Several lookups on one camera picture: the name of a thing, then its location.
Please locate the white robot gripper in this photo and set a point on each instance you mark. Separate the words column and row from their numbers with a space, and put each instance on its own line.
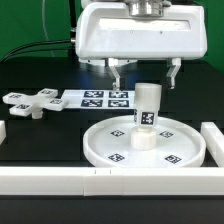
column 106, row 29

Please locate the white round table top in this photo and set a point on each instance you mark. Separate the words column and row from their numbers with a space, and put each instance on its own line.
column 119, row 142

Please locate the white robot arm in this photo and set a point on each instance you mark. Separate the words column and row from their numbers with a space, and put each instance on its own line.
column 138, row 8

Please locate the white marker plate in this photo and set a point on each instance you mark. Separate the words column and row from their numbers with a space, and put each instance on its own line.
column 99, row 99

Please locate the white right fence bar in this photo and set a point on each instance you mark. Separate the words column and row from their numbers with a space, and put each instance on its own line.
column 214, row 139

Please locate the white fence bar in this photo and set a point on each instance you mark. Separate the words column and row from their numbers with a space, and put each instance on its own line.
column 2, row 131
column 92, row 181
column 214, row 139

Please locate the white cross-shaped table base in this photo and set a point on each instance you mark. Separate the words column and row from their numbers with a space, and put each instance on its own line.
column 25, row 105

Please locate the white left fence bar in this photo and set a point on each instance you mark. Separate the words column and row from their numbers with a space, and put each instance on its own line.
column 2, row 131

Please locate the white front fence bar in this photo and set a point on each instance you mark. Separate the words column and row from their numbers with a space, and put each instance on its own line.
column 92, row 181

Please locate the black vertical cable connector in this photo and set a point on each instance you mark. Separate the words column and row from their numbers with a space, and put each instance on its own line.
column 73, row 23

